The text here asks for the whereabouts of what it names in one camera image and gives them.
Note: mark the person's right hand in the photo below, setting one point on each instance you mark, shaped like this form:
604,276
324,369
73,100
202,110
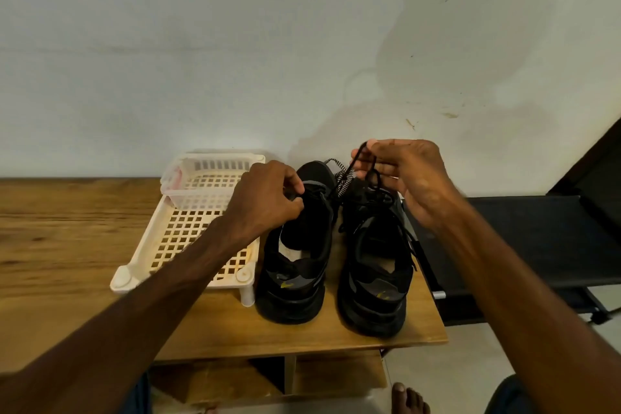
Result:
412,176

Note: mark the person's left hand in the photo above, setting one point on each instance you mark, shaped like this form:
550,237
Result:
260,200

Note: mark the single black shoelace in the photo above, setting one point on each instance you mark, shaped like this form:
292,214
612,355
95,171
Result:
374,186

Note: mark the black white patterned shoelace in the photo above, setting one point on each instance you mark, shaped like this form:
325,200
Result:
347,184
340,174

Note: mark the black shoe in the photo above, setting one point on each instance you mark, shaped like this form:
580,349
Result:
296,278
374,288

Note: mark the person's right forearm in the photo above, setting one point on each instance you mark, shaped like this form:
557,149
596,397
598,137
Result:
534,321

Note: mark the person's blue shorts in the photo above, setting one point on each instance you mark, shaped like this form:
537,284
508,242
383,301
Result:
509,397

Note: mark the small white plastic basket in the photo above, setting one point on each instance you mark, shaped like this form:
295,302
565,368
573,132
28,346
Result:
184,195

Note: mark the large white plastic tray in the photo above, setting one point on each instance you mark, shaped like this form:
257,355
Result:
184,234

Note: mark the black shoe rack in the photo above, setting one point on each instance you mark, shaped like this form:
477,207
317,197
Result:
534,244

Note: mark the dark door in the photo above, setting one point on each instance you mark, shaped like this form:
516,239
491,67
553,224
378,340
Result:
594,171

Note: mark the low wooden table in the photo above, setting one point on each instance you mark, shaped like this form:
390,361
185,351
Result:
58,244

